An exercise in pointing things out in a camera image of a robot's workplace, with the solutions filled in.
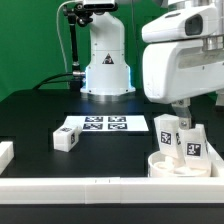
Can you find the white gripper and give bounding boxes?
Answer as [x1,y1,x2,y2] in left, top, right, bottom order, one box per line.
[143,40,224,130]

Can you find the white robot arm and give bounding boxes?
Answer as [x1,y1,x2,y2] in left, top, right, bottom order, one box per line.
[83,0,224,129]

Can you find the white U-shaped fence wall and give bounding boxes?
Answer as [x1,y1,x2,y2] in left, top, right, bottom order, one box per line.
[0,148,224,204]

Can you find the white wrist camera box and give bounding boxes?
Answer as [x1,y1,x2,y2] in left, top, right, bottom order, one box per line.
[142,3,219,43]

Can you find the white marker base plate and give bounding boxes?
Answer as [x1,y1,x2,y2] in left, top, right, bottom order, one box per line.
[64,115,149,132]

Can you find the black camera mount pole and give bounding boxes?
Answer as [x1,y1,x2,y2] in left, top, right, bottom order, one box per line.
[63,3,93,91]

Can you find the black cables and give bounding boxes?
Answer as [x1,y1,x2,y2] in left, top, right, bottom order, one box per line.
[31,73,75,91]

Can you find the white cable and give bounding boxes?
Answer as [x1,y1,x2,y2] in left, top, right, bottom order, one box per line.
[55,0,81,74]

